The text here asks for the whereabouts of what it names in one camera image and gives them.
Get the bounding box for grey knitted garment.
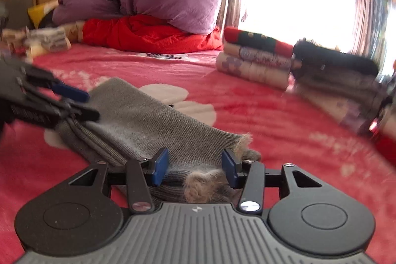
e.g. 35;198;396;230
56;78;260;203

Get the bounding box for light grey folded clothes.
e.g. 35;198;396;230
24;27;71;51

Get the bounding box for pink floral bed blanket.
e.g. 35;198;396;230
1;45;395;263

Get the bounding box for red quilt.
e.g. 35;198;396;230
80;15;223;54

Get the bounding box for cream floral folded garment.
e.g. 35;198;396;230
216;51;289;91

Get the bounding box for purple floral folded garment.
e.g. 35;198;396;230
223;42;302;70

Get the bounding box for lilac striped folded garment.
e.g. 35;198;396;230
294;85;379;135

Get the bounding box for dark navy folded garment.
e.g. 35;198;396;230
293;40;379;77

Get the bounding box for red green folded sweater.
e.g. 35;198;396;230
223;26;293;58

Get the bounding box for red folded garment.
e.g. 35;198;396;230
369;120;395;165

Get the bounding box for grey folded garment stack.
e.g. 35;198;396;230
291;67;388;109

